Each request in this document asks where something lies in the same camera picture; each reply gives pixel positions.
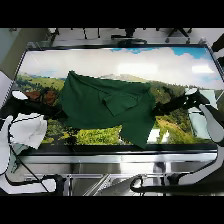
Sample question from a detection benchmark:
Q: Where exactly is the black office chair base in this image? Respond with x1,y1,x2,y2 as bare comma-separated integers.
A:
164,27,194,45
110,27,148,46

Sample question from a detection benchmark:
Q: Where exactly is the dark green shirt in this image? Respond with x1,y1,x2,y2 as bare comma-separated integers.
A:
59,69,158,150

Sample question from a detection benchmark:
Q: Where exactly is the black cable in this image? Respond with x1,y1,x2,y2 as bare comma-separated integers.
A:
7,113,52,194

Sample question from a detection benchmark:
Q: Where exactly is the pale blue garment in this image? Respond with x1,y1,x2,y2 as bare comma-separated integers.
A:
187,88,218,140

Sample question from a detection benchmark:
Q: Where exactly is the silver frame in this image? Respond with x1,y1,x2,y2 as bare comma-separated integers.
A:
9,150,222,197

